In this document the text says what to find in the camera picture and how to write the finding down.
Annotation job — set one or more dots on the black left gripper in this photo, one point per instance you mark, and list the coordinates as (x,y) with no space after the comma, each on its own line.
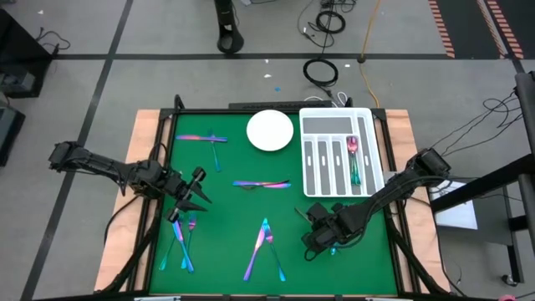
(173,184)

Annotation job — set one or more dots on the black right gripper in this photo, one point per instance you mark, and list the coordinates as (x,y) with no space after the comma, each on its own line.
(330,232)

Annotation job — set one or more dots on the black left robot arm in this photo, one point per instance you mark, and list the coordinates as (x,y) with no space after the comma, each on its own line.
(104,167)

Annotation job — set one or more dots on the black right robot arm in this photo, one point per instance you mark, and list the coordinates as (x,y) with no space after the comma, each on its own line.
(388,192)

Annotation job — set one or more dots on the white plastic cutlery tray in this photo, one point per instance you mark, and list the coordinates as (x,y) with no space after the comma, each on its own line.
(334,112)

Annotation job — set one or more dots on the white round plate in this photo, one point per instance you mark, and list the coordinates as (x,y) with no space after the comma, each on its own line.
(269,129)

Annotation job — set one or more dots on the light wooden table board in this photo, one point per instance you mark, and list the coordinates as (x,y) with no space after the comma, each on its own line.
(399,123)

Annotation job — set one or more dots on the black flat bar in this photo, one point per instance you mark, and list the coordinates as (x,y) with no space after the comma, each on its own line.
(280,104)

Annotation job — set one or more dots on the white paper sheet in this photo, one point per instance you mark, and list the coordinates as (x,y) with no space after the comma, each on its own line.
(460,217)

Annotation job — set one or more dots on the black floor stand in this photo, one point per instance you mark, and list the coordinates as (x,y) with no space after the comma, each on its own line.
(229,42)

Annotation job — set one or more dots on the black steel stand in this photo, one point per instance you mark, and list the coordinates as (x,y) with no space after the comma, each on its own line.
(480,184)

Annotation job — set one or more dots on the small black cabinet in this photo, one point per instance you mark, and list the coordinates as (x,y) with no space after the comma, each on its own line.
(8,134)

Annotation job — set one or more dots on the black caster wheel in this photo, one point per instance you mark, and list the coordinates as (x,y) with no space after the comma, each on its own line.
(508,280)

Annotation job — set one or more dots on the pink object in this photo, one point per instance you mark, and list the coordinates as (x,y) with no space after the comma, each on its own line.
(507,297)

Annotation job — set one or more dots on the large black cabinet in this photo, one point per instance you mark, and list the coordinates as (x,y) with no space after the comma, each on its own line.
(16,50)

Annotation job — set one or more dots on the black orange-striped floor mat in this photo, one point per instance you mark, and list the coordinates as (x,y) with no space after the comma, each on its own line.
(527,21)
(468,25)

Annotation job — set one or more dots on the silver aluminium rail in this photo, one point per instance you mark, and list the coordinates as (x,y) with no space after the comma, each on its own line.
(156,298)
(388,299)

